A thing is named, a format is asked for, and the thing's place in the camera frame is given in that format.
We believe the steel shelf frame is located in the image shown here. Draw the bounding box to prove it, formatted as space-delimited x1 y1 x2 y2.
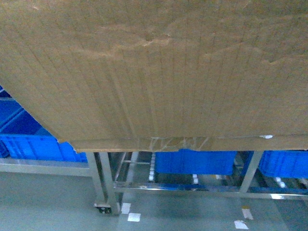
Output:
0 152 308 215

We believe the large cardboard box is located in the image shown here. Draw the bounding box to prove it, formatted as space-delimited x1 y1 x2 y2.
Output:
0 0 308 152

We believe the blue plastic bin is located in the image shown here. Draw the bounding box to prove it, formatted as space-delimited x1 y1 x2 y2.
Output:
259 150 308 179
155 149 237 175
0 88 87 163

